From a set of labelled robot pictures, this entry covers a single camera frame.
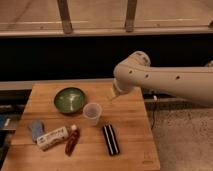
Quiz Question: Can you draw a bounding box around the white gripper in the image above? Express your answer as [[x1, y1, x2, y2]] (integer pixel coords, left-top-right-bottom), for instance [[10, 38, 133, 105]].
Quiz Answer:
[[110, 79, 128, 100]]

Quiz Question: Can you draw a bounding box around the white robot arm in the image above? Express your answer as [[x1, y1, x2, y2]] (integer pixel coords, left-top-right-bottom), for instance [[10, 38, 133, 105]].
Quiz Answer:
[[110, 51, 213, 107]]

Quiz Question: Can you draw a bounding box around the clear plastic cup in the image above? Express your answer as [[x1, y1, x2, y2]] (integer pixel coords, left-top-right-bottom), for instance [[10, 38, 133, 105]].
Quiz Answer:
[[83, 103, 102, 126]]

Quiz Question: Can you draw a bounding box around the black striped rectangular case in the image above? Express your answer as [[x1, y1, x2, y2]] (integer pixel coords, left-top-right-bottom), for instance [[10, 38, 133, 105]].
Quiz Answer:
[[102, 124, 120, 156]]

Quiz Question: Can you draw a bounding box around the green bowl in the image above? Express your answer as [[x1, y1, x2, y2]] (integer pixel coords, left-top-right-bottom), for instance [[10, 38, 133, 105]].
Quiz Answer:
[[54, 87, 86, 114]]

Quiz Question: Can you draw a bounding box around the red sauce bottle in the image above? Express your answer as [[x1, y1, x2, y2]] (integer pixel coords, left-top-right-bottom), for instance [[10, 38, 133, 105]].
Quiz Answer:
[[65, 125, 80, 156]]

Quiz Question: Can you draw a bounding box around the white rectangular box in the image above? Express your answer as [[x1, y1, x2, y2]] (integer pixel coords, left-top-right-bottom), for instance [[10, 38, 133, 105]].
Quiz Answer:
[[37, 126, 69, 151]]

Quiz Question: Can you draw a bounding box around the black cable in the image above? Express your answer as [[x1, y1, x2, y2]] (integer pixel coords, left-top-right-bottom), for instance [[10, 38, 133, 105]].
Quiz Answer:
[[150, 95, 159, 131]]

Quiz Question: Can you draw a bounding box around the right wooden post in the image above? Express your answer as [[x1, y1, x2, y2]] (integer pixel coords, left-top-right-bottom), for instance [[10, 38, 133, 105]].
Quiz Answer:
[[124, 0, 137, 32]]

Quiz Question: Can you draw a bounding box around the wooden post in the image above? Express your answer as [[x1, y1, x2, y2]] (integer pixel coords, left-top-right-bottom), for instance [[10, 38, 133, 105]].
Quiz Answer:
[[124, 0, 137, 32], [57, 0, 73, 34]]

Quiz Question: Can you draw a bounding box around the left wooden post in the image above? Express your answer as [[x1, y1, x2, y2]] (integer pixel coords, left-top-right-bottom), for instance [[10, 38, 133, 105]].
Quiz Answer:
[[57, 0, 73, 34]]

